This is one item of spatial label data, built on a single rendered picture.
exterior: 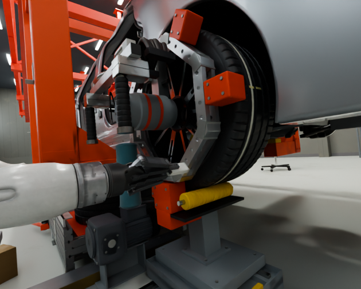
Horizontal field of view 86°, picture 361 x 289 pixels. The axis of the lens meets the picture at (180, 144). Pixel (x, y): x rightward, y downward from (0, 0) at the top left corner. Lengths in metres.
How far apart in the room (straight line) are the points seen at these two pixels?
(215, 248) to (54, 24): 1.31
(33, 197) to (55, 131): 0.73
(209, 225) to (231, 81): 0.61
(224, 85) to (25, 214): 0.49
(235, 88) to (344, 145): 8.19
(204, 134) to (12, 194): 0.44
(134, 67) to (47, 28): 0.76
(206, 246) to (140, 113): 0.61
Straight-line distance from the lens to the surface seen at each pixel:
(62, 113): 1.12
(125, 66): 0.56
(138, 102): 0.70
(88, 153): 1.13
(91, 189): 0.42
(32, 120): 3.07
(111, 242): 0.99
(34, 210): 0.41
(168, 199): 0.75
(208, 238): 0.93
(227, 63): 0.66
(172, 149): 0.88
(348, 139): 8.63
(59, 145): 1.10
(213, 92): 0.56
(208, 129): 0.58
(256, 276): 0.98
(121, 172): 0.44
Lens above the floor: 0.69
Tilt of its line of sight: 2 degrees up
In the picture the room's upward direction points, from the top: 5 degrees counter-clockwise
